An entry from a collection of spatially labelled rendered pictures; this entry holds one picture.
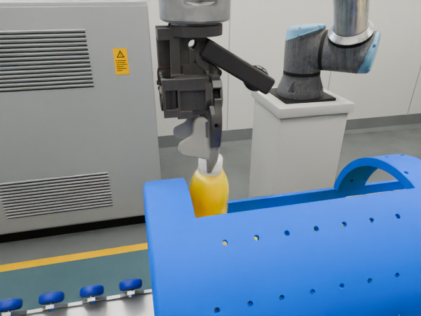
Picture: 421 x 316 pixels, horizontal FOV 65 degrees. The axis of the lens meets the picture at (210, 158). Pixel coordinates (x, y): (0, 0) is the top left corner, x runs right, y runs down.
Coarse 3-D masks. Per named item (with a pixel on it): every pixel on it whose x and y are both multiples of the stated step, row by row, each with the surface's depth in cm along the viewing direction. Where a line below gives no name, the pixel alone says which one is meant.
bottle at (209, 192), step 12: (192, 180) 54; (204, 180) 52; (216, 180) 52; (192, 192) 54; (204, 192) 52; (216, 192) 53; (228, 192) 55; (192, 204) 55; (204, 204) 53; (216, 204) 54
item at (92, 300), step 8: (112, 296) 67; (120, 296) 67; (56, 304) 63; (64, 304) 65; (72, 304) 66; (80, 304) 66; (8, 312) 61; (16, 312) 62; (24, 312) 64; (32, 312) 64
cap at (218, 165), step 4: (220, 156) 53; (200, 160) 52; (204, 160) 52; (220, 160) 52; (200, 164) 52; (204, 164) 51; (216, 164) 51; (220, 164) 52; (200, 168) 52; (204, 168) 51; (216, 168) 51; (220, 168) 52; (212, 172) 52
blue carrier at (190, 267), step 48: (144, 192) 48; (336, 192) 72; (384, 192) 49; (192, 240) 42; (240, 240) 42; (288, 240) 43; (336, 240) 44; (384, 240) 45; (192, 288) 40; (240, 288) 41; (288, 288) 42; (336, 288) 43; (384, 288) 45
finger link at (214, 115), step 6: (216, 96) 45; (216, 102) 44; (210, 108) 44; (216, 108) 44; (210, 114) 44; (216, 114) 44; (210, 120) 45; (216, 120) 44; (210, 126) 45; (216, 126) 45; (210, 132) 46; (216, 132) 45; (210, 138) 46; (216, 138) 46; (210, 144) 47; (216, 144) 47
